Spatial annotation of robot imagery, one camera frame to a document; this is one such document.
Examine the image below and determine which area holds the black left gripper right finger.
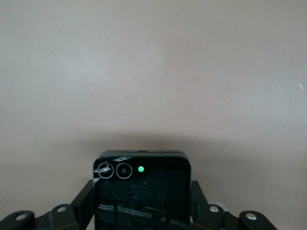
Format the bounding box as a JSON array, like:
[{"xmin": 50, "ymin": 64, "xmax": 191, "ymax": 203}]
[{"xmin": 189, "ymin": 180, "xmax": 279, "ymax": 230}]

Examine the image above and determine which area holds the small black flip phone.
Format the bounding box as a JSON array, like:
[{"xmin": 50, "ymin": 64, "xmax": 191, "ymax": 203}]
[{"xmin": 92, "ymin": 149, "xmax": 192, "ymax": 230}]

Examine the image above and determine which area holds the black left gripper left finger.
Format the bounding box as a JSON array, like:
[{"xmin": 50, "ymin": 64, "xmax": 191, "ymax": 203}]
[{"xmin": 0, "ymin": 179, "xmax": 94, "ymax": 230}]

